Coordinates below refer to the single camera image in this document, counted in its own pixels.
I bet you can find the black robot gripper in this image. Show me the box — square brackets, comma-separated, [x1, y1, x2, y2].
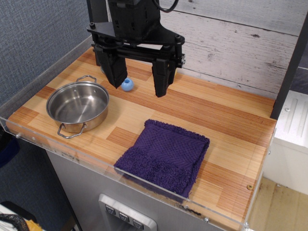
[87, 0, 185, 97]

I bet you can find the stainless steel pot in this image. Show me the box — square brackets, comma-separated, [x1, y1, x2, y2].
[46, 75, 109, 139]

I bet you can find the purple folded towel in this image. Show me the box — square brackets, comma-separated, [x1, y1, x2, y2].
[114, 119, 210, 198]

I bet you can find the clear acrylic table guard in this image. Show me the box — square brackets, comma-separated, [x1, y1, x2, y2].
[0, 115, 277, 231]

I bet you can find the silver dispenser button panel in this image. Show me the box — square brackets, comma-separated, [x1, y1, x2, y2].
[98, 193, 158, 231]

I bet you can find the white side cabinet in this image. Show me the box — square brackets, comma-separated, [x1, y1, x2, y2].
[263, 91, 308, 194]

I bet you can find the yellow black object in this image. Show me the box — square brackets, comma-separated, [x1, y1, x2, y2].
[0, 214, 43, 231]

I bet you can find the blue handled grey scoop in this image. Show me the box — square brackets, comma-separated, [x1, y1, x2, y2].
[121, 77, 134, 92]

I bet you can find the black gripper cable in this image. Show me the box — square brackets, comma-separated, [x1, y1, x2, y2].
[151, 0, 180, 13]

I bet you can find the black right vertical post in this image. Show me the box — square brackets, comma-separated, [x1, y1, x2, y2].
[270, 14, 308, 120]

